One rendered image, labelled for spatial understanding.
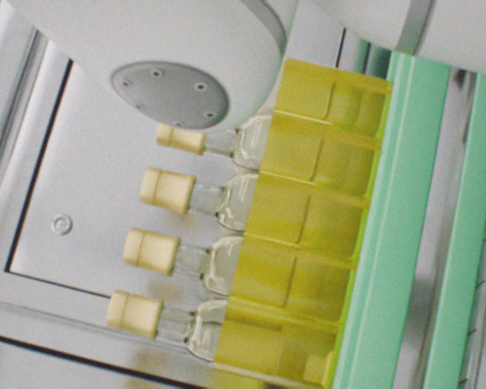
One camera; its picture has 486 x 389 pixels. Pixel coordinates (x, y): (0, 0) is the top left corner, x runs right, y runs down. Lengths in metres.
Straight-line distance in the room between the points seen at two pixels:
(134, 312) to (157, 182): 0.12
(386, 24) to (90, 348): 0.60
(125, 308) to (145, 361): 0.17
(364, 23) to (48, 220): 0.58
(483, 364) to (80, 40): 0.41
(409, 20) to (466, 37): 0.03
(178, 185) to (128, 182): 0.16
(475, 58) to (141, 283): 0.57
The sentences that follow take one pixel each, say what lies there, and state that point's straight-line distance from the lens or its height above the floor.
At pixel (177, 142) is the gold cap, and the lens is 0.93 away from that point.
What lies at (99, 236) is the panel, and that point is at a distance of 1.04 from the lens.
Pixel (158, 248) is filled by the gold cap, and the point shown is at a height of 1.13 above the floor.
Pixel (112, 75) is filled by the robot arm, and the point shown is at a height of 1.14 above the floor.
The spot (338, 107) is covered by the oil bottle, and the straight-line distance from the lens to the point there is 0.93.
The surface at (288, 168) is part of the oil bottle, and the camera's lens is 0.90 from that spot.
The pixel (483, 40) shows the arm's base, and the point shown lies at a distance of 0.52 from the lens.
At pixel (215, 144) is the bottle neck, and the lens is 0.92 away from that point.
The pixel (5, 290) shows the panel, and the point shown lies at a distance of 1.04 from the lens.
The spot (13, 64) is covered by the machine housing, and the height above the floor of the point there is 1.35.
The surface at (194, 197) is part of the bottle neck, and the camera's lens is 0.90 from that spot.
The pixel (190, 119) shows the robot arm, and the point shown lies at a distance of 0.50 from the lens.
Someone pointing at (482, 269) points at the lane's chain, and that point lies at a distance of 0.80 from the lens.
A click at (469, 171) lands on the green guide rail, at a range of 0.81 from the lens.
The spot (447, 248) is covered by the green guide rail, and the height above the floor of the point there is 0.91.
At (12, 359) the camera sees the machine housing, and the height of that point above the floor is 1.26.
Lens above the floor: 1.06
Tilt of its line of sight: 1 degrees up
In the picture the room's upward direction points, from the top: 77 degrees counter-clockwise
